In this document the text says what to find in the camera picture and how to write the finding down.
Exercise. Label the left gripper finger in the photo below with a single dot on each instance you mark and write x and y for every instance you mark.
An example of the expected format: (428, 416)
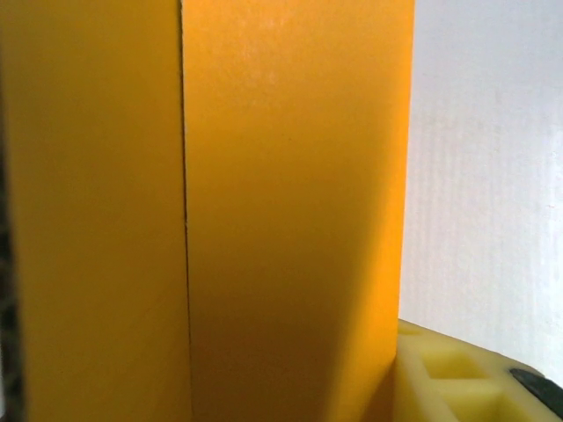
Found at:
(462, 395)

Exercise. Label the orange cardboard box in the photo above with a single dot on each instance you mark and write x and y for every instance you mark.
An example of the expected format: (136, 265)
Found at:
(264, 198)

